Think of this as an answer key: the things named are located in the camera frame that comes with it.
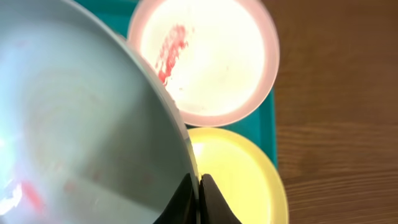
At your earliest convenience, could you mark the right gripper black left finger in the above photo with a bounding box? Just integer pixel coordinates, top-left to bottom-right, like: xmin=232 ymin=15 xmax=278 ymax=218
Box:
xmin=154 ymin=174 xmax=197 ymax=224

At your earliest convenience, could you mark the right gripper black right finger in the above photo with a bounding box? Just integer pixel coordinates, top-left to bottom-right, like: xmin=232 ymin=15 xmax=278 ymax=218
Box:
xmin=199 ymin=174 xmax=242 ymax=224

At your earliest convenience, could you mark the yellow plate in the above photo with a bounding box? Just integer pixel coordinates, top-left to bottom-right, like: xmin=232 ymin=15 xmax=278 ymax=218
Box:
xmin=188 ymin=128 xmax=289 ymax=224

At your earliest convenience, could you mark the light blue plate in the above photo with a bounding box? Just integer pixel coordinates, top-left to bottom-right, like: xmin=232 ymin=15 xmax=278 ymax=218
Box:
xmin=1 ymin=0 xmax=199 ymax=223

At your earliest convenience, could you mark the teal plastic tray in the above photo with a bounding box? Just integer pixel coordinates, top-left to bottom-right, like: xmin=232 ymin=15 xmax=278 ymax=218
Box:
xmin=76 ymin=0 xmax=278 ymax=167

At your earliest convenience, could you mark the white plate with red stain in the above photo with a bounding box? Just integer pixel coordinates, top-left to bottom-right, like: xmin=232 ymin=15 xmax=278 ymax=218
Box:
xmin=127 ymin=0 xmax=280 ymax=127

